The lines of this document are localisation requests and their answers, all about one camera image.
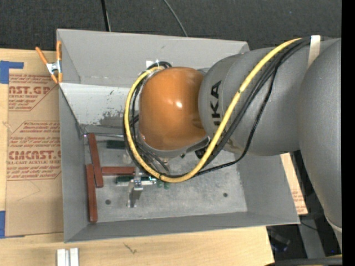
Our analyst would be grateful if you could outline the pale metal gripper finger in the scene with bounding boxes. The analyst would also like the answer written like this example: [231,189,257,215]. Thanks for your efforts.
[126,177,144,208]

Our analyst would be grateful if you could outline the dark green flat block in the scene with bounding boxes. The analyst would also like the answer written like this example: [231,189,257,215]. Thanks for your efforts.
[106,140,126,150]
[115,176,137,185]

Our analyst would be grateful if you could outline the red-brown flat block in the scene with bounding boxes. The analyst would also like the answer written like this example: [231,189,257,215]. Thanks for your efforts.
[85,163,99,223]
[101,166,136,176]
[88,133,104,188]

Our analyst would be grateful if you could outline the grey metal bin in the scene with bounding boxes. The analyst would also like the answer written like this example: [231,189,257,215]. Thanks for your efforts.
[56,28,301,243]

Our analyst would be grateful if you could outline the brown cardboard board red print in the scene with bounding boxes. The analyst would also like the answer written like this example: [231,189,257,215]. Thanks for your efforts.
[0,48,309,238]

